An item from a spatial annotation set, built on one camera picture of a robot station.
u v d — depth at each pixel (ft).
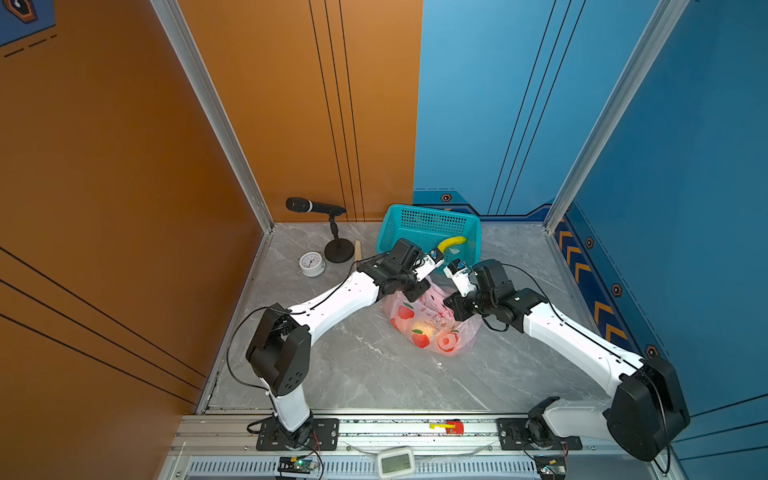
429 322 2.72
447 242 3.65
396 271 2.12
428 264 2.42
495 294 2.04
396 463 2.24
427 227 3.80
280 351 1.51
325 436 2.43
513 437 2.38
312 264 3.38
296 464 2.33
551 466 2.33
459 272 2.38
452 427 2.43
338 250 3.60
